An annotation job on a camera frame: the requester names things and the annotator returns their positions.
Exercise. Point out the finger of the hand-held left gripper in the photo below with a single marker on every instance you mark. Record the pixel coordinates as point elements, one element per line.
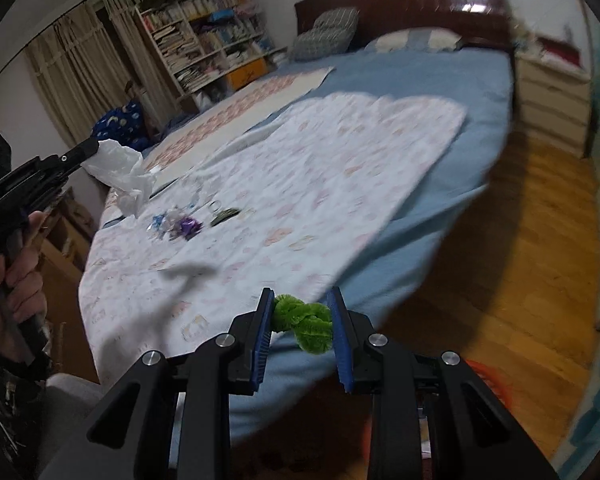
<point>80,152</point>
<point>55,185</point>

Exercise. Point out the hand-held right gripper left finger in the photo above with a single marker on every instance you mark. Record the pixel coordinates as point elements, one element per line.
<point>262,335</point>

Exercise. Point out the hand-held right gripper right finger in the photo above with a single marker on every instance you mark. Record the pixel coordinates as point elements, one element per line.
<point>341,345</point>

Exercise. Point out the white plastic bag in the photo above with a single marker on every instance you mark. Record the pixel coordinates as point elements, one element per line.
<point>115,165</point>

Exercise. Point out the green pipe cleaner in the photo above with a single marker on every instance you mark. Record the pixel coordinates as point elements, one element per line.
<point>305,325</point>

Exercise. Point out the red plastic mesh basket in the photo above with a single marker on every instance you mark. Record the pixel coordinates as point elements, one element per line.
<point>490,385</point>

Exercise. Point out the person's left forearm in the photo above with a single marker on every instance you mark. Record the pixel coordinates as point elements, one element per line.
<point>5,400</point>

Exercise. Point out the person's left hand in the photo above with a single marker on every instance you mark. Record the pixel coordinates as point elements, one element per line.
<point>25,285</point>

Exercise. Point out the blue starry clothes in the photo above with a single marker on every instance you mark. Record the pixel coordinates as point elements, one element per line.
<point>117,122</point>

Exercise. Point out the beige curtain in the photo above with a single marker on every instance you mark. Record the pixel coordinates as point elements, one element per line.
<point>130,35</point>
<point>65,75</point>

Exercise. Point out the wooden side cabinet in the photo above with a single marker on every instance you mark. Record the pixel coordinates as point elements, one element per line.
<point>65,285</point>

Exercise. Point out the blue white wrapper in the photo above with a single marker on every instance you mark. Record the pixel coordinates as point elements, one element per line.
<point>160,222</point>

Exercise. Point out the purple wrapper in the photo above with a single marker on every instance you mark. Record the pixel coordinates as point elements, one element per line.
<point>189,226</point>

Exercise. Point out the rows of books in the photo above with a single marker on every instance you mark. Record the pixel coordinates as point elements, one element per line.
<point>175,45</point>

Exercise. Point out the pink patterned blanket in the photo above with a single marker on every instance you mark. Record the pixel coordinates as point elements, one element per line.
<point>230,115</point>

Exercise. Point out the white bookshelf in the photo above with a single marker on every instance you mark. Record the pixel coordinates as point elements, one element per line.
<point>192,35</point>

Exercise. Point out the dark olive cloth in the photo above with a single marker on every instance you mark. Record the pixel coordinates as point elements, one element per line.
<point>165,1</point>

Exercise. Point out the white printed blanket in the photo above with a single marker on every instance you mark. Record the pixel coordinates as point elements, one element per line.
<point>305,160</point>

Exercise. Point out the orange storage box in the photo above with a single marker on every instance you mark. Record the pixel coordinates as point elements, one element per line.
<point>247,74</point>

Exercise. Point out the pink plastic bag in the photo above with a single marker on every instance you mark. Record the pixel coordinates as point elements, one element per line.
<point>248,8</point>

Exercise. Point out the blue bed sheet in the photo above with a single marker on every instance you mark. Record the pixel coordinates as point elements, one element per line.
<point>405,85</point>

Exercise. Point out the grey plaid pillow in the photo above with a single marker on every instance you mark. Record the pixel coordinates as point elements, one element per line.
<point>325,35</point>

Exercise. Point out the blue white striped pillow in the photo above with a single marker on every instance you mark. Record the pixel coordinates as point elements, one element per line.
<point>410,40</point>

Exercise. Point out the cream nightstand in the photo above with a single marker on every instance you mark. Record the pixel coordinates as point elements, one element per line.
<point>550,100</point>

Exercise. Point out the dark wooden bed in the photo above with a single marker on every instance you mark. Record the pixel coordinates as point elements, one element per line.
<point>405,0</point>

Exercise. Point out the dark red box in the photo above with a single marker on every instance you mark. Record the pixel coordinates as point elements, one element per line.
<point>560,52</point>

